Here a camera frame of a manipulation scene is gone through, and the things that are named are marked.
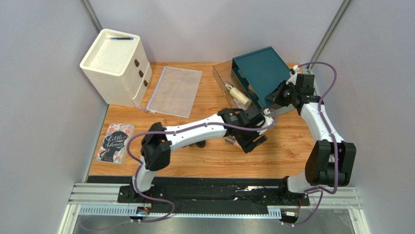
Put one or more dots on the beige square foundation bottle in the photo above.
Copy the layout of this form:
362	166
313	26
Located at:
254	95

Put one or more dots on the cream foundation bottle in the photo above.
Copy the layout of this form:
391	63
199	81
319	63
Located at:
238	95

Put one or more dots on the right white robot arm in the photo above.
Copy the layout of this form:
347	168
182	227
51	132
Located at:
331	160

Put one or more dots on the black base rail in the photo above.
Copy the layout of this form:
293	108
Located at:
208	196

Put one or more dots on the teal makeup drawer box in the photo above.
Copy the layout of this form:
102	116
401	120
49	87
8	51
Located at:
264	70

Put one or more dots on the clear drawer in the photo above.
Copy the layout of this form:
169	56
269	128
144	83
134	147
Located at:
225	72

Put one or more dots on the white three-drawer cabinet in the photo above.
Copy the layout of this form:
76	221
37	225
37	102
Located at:
118	69

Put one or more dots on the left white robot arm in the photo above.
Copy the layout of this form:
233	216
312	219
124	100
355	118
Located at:
152	149

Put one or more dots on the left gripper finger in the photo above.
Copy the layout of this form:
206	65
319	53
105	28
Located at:
244	143
256	142

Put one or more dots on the clear mesh zipper pouch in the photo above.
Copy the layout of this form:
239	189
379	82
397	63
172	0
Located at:
175	92

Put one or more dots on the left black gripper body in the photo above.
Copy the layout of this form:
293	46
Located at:
249	134

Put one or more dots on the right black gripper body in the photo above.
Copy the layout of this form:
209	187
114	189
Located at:
279	94

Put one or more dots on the pink lip gloss tube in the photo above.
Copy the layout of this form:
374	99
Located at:
232	142

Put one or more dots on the Little Women book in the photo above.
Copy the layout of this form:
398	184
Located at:
113	147

